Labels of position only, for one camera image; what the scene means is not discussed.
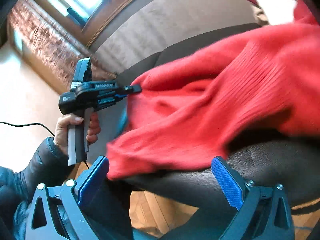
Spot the red knit sweater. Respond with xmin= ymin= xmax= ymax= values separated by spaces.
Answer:
xmin=107 ymin=0 xmax=319 ymax=180

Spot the left forearm dark jacket sleeve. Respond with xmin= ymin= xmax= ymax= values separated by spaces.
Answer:
xmin=1 ymin=137 xmax=74 ymax=239

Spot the person's left hand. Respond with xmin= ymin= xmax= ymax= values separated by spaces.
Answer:
xmin=53 ymin=112 xmax=101 ymax=155

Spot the brown patterned left curtain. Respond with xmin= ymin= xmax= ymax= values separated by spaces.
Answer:
xmin=7 ymin=0 xmax=116 ymax=94

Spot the cream knit sweater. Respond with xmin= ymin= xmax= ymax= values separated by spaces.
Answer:
xmin=252 ymin=0 xmax=298 ymax=26

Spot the black cable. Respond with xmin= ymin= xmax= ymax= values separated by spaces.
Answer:
xmin=0 ymin=121 xmax=91 ymax=169

